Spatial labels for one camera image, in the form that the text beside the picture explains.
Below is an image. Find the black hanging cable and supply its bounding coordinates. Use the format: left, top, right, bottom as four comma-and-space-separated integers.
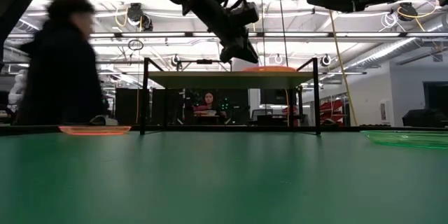
275, 0, 290, 73

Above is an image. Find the green translucent plastic plate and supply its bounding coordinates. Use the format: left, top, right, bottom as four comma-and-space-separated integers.
360, 129, 448, 150

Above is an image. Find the black monitor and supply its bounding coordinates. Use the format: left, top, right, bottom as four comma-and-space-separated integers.
260, 88, 290, 106

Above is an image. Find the yellow hanging cable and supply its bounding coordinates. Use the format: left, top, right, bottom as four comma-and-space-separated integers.
329, 8, 358, 127

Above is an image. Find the green table mat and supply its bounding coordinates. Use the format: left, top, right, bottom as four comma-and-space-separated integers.
0, 131, 448, 224

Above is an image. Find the black bulky bag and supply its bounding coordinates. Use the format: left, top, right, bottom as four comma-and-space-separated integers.
401, 108, 448, 129

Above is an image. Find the wooden shelf with black frame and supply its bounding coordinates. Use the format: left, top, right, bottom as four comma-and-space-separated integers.
139, 57, 322, 137

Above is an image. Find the long ceiling light bar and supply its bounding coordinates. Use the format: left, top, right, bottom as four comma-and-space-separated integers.
89, 31, 448, 40

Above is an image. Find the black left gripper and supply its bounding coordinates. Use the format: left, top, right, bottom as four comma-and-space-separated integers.
190, 0, 260, 64

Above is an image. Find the white humanoid robot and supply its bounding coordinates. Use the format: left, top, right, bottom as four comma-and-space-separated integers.
7, 69, 28, 108

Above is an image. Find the red bin storage rack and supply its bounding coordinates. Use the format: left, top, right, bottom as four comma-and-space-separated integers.
318, 98, 347, 126

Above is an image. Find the person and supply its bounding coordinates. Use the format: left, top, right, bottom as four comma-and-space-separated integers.
193, 91, 229, 125
15, 0, 108, 127

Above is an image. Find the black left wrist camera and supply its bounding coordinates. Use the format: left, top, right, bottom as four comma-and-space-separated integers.
229, 1, 260, 26

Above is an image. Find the black cabinet row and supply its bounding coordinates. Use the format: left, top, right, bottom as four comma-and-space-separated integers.
115, 87, 250, 126

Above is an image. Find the black camera rig frame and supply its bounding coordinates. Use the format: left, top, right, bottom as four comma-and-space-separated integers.
176, 58, 233, 73

